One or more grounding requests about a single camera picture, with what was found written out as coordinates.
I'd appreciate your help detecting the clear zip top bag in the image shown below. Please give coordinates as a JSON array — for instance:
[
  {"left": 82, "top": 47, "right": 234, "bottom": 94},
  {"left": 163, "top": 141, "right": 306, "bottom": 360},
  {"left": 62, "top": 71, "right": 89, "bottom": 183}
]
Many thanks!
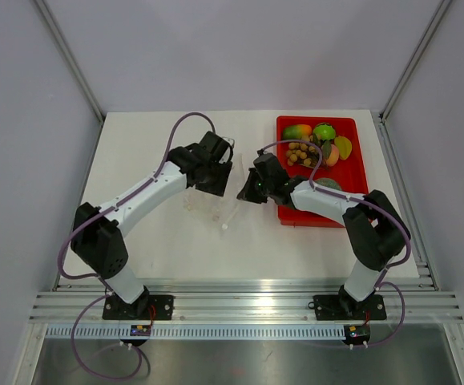
[{"left": 183, "top": 152, "right": 245, "bottom": 232}]

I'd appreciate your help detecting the orange peach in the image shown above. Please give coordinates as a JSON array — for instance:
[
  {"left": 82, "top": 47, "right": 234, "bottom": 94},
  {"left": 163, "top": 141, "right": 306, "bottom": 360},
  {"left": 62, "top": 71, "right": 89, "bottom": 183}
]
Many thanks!
[{"left": 322, "top": 144, "right": 340, "bottom": 167}]

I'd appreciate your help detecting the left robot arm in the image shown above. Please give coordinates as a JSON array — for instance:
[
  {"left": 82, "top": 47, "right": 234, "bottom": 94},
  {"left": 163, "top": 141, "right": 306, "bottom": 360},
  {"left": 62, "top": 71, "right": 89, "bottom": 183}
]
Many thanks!
[{"left": 70, "top": 132, "right": 234, "bottom": 320}]

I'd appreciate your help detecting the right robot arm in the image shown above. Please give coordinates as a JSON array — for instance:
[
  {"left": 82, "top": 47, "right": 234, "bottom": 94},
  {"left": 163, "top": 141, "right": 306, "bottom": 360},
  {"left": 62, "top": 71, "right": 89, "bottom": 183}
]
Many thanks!
[{"left": 237, "top": 150, "right": 411, "bottom": 318}]

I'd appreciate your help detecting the brown longan bunch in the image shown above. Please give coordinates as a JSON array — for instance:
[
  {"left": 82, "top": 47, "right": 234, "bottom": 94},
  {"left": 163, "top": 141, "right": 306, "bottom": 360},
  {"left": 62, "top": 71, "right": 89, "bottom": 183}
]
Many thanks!
[{"left": 285, "top": 136, "right": 321, "bottom": 168}]

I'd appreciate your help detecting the green orange mango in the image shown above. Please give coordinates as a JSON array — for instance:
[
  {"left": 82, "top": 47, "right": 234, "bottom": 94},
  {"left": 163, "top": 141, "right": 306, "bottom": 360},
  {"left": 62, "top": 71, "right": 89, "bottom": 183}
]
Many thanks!
[{"left": 281, "top": 124, "right": 313, "bottom": 141}]

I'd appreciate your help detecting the green netted melon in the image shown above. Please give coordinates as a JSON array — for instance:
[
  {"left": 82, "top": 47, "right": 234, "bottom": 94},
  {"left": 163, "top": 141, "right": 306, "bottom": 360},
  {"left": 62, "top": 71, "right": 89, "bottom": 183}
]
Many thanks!
[{"left": 315, "top": 177, "right": 342, "bottom": 192}]

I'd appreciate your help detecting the green round fruit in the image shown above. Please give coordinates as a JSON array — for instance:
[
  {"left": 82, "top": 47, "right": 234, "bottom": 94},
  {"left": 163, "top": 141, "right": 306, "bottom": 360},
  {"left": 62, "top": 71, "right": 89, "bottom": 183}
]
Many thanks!
[{"left": 313, "top": 123, "right": 337, "bottom": 141}]

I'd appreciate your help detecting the red plastic tray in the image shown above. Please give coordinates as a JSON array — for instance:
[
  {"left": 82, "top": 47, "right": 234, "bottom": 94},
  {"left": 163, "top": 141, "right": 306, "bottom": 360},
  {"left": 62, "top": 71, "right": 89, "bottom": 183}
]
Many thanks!
[{"left": 276, "top": 115, "right": 369, "bottom": 228}]

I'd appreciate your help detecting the yellow star fruit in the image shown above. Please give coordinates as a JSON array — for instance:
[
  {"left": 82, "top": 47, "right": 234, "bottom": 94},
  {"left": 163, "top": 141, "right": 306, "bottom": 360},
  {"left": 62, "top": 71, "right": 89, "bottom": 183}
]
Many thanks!
[{"left": 333, "top": 136, "right": 353, "bottom": 160}]

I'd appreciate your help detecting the right controller board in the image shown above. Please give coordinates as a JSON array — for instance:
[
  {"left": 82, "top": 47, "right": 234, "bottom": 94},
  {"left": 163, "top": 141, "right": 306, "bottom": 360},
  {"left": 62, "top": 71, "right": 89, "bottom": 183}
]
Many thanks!
[{"left": 344, "top": 324, "right": 371, "bottom": 347}]

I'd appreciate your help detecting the controller board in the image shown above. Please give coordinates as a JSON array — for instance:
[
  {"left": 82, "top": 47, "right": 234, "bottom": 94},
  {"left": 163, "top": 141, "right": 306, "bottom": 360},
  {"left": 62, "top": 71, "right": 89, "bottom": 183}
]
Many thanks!
[
  {"left": 130, "top": 325, "right": 151, "bottom": 337},
  {"left": 344, "top": 324, "right": 371, "bottom": 347}
]

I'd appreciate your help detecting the left controller board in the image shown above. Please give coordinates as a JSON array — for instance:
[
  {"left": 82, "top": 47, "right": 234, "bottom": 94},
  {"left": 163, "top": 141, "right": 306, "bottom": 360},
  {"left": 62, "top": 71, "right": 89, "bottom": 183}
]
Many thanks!
[{"left": 130, "top": 325, "right": 151, "bottom": 337}]

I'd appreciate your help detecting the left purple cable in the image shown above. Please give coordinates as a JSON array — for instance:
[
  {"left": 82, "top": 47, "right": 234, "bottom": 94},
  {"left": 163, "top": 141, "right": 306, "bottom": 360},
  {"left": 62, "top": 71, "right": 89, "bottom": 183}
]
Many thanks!
[{"left": 57, "top": 111, "right": 152, "bottom": 380}]

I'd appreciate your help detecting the purple cable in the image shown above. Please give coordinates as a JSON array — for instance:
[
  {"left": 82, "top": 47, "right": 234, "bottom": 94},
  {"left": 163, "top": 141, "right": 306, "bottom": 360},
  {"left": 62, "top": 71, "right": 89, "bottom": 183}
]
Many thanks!
[
  {"left": 57, "top": 111, "right": 152, "bottom": 380},
  {"left": 257, "top": 138, "right": 413, "bottom": 349}
]

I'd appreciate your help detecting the aluminium rail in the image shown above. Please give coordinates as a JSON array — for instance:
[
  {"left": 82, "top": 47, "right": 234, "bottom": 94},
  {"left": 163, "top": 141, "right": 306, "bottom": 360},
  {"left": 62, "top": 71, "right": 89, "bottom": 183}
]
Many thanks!
[{"left": 29, "top": 277, "right": 464, "bottom": 324}]

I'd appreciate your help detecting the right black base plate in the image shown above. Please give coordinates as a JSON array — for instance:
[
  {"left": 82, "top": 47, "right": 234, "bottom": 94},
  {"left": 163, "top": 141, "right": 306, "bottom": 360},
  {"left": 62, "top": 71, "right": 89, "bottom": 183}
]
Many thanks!
[{"left": 308, "top": 294, "right": 387, "bottom": 321}]

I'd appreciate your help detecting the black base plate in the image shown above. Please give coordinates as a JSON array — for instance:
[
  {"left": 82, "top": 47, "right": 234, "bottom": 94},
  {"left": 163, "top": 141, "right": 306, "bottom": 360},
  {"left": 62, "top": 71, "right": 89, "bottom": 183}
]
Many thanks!
[
  {"left": 102, "top": 294, "right": 175, "bottom": 321},
  {"left": 308, "top": 294, "right": 387, "bottom": 321}
]

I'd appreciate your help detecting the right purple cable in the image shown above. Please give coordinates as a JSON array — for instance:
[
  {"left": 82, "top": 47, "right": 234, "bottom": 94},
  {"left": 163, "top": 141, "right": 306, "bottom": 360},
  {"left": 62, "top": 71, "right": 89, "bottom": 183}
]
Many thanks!
[{"left": 257, "top": 138, "right": 413, "bottom": 349}]

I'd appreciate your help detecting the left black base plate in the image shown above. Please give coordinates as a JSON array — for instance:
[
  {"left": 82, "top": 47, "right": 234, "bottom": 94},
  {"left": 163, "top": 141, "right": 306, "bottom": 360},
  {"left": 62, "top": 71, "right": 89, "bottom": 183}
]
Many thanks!
[{"left": 102, "top": 294, "right": 175, "bottom": 321}]

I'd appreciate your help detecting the right frame post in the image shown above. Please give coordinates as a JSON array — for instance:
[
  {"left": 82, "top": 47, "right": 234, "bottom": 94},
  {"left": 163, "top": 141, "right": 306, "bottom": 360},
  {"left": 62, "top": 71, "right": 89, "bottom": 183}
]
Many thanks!
[{"left": 379, "top": 0, "right": 455, "bottom": 124}]

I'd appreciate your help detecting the frame post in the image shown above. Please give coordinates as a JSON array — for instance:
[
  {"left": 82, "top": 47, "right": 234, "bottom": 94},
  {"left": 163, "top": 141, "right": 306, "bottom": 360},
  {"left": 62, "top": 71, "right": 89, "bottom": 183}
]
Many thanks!
[
  {"left": 379, "top": 0, "right": 455, "bottom": 124},
  {"left": 31, "top": 0, "right": 106, "bottom": 127}
]

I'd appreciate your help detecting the left frame post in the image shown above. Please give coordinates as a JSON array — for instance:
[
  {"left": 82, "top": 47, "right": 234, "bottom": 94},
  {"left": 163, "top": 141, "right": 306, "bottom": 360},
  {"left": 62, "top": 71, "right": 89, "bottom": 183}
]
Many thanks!
[{"left": 31, "top": 0, "right": 106, "bottom": 127}]

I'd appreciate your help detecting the white slotted cable duct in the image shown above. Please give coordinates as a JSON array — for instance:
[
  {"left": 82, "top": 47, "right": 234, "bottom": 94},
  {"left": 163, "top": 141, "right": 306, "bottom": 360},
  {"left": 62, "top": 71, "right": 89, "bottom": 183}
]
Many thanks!
[{"left": 46, "top": 324, "right": 345, "bottom": 341}]

